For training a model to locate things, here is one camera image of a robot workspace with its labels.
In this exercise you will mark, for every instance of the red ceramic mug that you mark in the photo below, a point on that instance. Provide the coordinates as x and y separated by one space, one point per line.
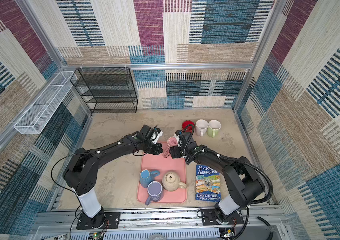
188 126

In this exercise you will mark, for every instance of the blue ceramic mug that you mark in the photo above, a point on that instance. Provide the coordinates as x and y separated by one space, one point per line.
147 176

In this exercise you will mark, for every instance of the beige speckled ceramic mug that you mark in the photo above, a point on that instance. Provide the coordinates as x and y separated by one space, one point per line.
171 181

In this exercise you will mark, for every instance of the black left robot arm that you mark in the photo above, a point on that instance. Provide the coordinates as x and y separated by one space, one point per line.
81 173

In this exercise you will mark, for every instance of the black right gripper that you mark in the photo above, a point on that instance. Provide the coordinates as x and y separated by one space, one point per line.
174 150

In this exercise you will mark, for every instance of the white ceramic mug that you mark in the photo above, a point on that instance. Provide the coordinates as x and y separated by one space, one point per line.
201 127

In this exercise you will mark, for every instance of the light green ceramic mug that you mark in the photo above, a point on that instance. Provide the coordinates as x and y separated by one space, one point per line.
214 127

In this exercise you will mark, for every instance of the purple ceramic mug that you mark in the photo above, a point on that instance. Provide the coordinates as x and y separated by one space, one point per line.
155 192

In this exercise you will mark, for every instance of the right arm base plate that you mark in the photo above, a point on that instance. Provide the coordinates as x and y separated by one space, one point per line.
210 218

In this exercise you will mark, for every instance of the blue treehouse paperback book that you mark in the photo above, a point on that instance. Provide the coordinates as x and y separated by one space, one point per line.
208 185

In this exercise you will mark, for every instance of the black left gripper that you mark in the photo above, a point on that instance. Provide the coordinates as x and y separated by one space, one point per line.
157 151

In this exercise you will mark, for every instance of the pink patterned glass mug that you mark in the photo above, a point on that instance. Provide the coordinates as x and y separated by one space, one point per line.
171 142

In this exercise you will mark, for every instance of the pink plastic tray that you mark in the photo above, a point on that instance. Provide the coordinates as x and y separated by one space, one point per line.
164 165

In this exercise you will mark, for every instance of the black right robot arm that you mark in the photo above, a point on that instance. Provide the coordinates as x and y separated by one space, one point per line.
247 184

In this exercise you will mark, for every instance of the aluminium front rail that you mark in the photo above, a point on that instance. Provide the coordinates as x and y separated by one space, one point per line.
164 223

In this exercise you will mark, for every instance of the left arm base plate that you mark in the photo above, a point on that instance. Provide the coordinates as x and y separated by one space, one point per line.
101 221

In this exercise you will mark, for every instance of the white wire mesh basket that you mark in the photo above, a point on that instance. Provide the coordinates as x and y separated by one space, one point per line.
37 116

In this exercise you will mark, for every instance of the black wire shelf rack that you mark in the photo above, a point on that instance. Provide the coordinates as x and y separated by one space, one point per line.
106 90

